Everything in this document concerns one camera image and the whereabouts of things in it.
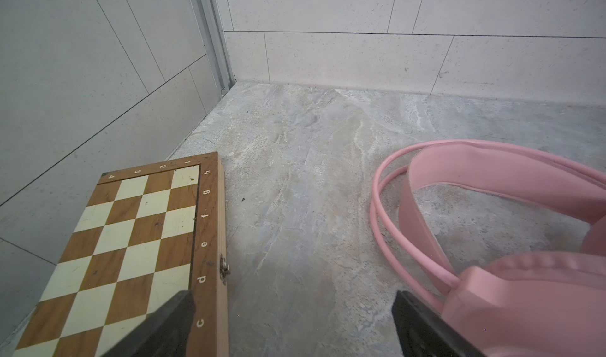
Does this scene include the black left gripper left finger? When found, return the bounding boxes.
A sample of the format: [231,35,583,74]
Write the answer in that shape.
[104,290,196,357]

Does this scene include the wooden folding chess board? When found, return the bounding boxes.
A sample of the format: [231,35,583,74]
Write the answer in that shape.
[14,152,230,356]

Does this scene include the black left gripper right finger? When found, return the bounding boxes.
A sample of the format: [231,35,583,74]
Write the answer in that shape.
[391,291,484,357]

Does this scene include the pink headphones with cable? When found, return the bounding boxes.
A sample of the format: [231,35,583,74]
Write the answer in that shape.
[365,138,605,356]

